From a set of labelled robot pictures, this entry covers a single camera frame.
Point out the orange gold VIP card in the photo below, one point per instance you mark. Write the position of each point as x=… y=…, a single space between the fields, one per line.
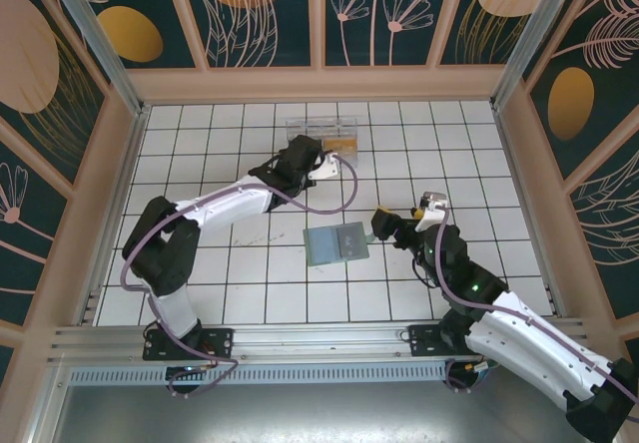
x=342 y=144

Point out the dark card with pale logo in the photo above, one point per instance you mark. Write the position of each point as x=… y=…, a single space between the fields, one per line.
x=352 y=246

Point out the green leather card holder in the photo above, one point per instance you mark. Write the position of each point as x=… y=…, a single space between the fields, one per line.
x=322 y=246

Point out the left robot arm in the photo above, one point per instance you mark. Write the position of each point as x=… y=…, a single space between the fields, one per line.
x=224 y=203

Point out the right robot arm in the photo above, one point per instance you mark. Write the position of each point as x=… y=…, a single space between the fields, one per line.
x=539 y=343

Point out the clear acrylic card stand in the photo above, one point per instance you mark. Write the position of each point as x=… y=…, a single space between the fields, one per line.
x=344 y=126

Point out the teal panel gold circle leaves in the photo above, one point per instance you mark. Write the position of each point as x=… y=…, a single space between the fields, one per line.
x=299 y=39

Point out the teal panel pink flowers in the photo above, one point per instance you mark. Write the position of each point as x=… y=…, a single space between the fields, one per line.
x=424 y=49

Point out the teal panel small gold oval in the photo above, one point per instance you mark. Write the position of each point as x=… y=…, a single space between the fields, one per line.
x=165 y=14

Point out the grey metal sheet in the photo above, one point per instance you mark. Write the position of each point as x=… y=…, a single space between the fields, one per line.
x=319 y=413

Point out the teal panel gold oval leaves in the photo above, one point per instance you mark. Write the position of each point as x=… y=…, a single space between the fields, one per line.
x=599 y=89

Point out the small black controller board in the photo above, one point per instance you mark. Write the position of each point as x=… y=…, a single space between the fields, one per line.
x=185 y=373

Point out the teal panel single pink flower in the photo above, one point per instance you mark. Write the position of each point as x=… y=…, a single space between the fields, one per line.
x=30 y=243

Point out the teal panel large pale oval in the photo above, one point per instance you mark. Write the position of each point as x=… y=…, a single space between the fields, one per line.
x=30 y=64

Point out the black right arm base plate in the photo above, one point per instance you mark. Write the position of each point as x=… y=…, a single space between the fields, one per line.
x=424 y=340

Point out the aluminium table side rail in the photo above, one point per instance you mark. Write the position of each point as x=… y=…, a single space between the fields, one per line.
x=521 y=188
x=114 y=203

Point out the aluminium mounting rail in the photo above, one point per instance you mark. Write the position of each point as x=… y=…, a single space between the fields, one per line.
x=319 y=343

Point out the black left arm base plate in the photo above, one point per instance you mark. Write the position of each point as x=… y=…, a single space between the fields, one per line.
x=219 y=343

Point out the aluminium corner post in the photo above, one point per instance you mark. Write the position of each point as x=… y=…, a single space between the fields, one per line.
x=533 y=39
x=97 y=39

